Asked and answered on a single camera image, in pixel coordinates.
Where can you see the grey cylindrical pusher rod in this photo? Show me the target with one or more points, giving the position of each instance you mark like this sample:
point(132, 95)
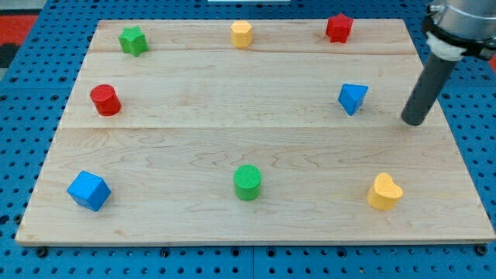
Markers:
point(429, 85)

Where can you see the blue triangle block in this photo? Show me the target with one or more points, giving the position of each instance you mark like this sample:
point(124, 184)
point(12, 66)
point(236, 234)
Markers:
point(351, 97)

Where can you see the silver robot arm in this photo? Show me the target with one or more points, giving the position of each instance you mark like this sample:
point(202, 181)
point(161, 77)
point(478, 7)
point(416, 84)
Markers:
point(453, 29)

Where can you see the red star block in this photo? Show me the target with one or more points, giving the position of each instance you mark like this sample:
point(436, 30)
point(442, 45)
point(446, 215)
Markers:
point(338, 28)

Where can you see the yellow heart block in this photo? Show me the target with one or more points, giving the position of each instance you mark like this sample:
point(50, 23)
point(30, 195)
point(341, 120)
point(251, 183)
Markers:
point(384, 194)

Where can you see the yellow hexagon block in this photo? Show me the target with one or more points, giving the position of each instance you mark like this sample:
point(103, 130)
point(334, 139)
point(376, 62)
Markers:
point(241, 34)

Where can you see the green cylinder block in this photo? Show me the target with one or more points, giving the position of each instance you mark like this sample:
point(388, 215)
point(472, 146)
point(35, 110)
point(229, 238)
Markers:
point(247, 182)

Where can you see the wooden board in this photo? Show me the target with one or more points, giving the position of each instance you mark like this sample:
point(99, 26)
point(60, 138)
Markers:
point(195, 108)

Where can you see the green star block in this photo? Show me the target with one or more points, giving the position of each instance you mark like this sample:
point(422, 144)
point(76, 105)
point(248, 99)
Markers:
point(133, 41)

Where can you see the red cylinder block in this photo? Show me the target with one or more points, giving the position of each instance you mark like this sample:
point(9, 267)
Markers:
point(105, 100)

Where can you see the blue cube block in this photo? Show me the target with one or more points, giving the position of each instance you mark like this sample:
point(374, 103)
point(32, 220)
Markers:
point(89, 190)

